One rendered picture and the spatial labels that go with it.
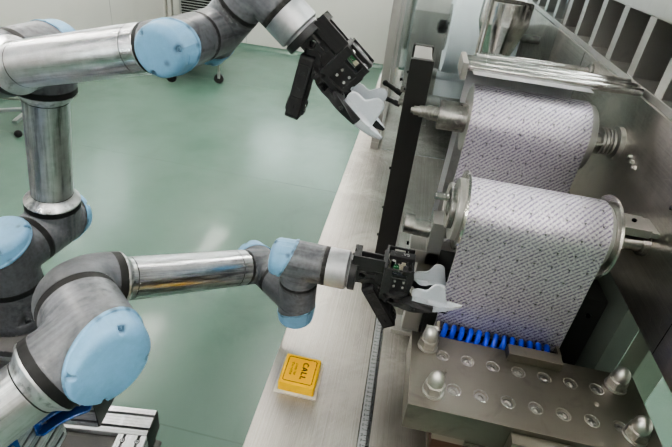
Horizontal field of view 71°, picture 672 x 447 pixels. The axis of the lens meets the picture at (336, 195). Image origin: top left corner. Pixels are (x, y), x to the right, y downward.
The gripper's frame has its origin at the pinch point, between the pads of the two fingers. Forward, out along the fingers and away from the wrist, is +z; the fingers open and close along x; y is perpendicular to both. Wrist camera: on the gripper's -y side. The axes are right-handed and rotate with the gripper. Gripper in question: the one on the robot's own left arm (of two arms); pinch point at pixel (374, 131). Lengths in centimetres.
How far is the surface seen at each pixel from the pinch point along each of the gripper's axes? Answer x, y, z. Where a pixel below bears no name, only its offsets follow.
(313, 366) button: -14.4, -36.8, 26.0
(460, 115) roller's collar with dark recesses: 22.2, 8.7, 14.0
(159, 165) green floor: 202, -208, -34
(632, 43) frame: 48, 45, 33
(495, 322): -6.2, -5.7, 42.2
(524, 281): -6.2, 3.9, 36.9
